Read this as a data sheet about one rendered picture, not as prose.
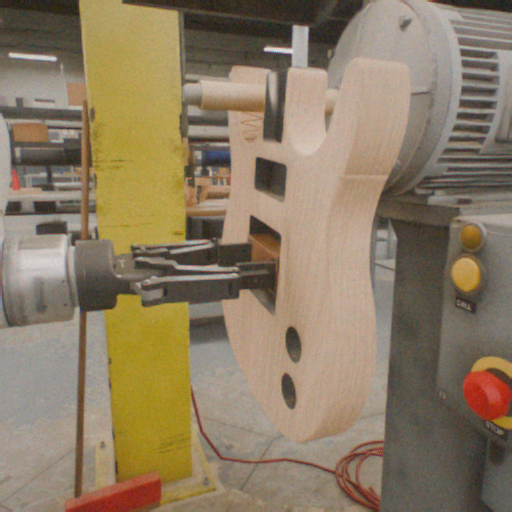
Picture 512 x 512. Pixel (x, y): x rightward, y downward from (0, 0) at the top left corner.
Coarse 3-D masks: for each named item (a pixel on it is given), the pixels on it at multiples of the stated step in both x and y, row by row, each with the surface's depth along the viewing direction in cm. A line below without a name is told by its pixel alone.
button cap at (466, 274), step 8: (456, 264) 41; (464, 264) 40; (472, 264) 39; (456, 272) 41; (464, 272) 40; (472, 272) 39; (456, 280) 41; (464, 280) 40; (472, 280) 39; (464, 288) 40; (472, 288) 39
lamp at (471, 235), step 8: (464, 224) 40; (472, 224) 39; (480, 224) 38; (464, 232) 39; (472, 232) 39; (480, 232) 38; (464, 240) 39; (472, 240) 39; (480, 240) 38; (464, 248) 40; (472, 248) 39; (480, 248) 38
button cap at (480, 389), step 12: (480, 372) 37; (468, 384) 37; (480, 384) 36; (492, 384) 36; (504, 384) 37; (468, 396) 37; (480, 396) 36; (492, 396) 35; (504, 396) 35; (480, 408) 36; (492, 408) 36; (504, 408) 35; (492, 420) 36
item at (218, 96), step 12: (204, 84) 49; (216, 84) 50; (228, 84) 50; (240, 84) 51; (252, 84) 52; (204, 96) 49; (216, 96) 49; (228, 96) 50; (240, 96) 50; (252, 96) 51; (336, 96) 55; (204, 108) 50; (216, 108) 51; (228, 108) 51; (240, 108) 51; (252, 108) 52
